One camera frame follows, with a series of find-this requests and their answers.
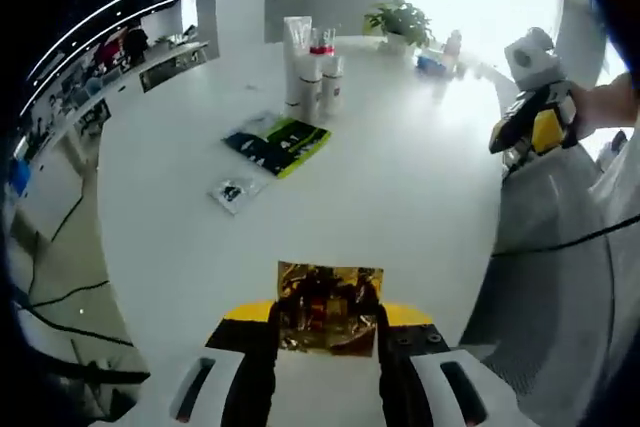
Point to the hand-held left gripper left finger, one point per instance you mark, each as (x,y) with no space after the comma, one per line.
(210,387)

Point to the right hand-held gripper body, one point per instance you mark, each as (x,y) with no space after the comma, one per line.
(535,62)

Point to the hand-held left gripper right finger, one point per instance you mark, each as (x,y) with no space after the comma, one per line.
(430,387)

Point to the gold foil skincare sachet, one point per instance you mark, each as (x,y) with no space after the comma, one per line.
(330,307)

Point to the small white skincare pump bottle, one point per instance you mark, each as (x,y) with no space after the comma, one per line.
(333,87)
(309,97)

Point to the clear plastic skincare sachet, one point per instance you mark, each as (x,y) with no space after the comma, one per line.
(235,194)

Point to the tall white skincare tube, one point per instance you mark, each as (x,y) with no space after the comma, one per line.
(292,47)

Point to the green black skincare packet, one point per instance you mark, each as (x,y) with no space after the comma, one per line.
(280,147)

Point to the pink drink bottle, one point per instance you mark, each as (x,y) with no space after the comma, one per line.
(453,49)

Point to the person's right hand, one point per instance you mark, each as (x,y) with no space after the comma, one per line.
(592,107)

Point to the person's white shirt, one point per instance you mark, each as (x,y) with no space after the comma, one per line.
(622,182)

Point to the blue box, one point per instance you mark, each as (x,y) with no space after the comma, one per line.
(432,63)

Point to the black tripod stand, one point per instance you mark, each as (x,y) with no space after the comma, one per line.
(75,372)

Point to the potted green plant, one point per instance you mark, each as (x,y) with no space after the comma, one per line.
(400,22)

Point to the grey mesh chair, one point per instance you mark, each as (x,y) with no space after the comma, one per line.
(550,297)

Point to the blue water jug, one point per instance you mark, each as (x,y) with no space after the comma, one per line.
(21,177)

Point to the long white counter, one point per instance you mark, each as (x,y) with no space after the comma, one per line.
(125,87)

